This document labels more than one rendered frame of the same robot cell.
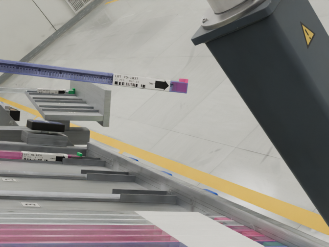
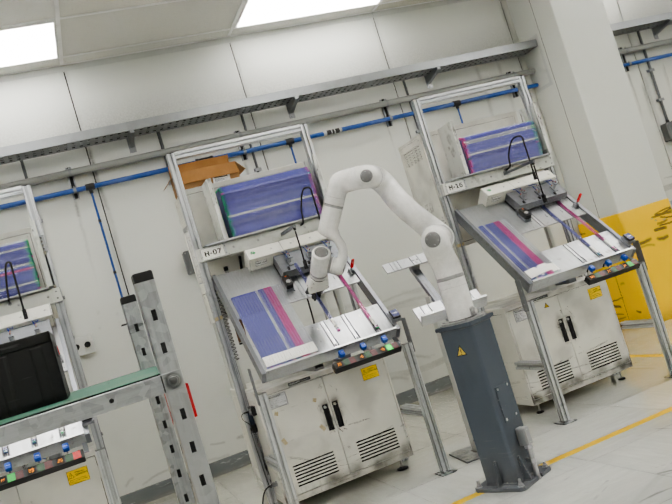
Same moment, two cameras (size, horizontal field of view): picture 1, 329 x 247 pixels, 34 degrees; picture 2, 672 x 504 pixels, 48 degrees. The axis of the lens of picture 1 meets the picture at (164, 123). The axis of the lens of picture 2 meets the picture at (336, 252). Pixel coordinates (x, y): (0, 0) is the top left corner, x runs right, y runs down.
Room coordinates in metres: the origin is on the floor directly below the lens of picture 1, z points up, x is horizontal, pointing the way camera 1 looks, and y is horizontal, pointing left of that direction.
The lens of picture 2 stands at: (0.40, -3.43, 1.00)
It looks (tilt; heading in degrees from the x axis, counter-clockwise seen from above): 3 degrees up; 86
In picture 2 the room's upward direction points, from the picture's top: 17 degrees counter-clockwise
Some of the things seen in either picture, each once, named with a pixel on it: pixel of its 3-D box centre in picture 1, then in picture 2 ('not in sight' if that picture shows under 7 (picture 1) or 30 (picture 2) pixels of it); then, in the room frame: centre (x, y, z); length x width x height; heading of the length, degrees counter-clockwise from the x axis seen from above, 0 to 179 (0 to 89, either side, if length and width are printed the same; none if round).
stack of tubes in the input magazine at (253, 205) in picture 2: not in sight; (269, 202); (0.39, 0.53, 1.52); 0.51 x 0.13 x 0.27; 16
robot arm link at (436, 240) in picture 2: not in sight; (440, 252); (1.02, -0.30, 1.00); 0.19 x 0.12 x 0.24; 68
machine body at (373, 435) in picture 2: not in sight; (319, 425); (0.30, 0.64, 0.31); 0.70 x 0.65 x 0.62; 16
